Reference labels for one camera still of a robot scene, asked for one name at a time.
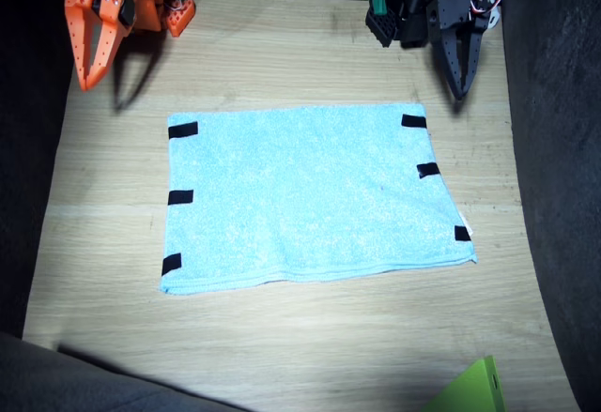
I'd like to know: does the light blue towel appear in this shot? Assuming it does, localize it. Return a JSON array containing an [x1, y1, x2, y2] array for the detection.
[[158, 101, 479, 297]]

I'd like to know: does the orange perforated arm base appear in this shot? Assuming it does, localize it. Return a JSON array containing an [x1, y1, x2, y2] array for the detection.
[[162, 0, 196, 38]]

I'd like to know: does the black perforated arm base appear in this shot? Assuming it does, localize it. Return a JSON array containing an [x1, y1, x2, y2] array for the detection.
[[364, 6, 400, 49]]

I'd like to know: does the lime green plastic wedge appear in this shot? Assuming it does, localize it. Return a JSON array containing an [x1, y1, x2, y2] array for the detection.
[[420, 355, 508, 412]]

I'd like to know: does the white plastic bracket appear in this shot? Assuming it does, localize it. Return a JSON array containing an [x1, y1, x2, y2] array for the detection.
[[478, 0, 502, 31]]

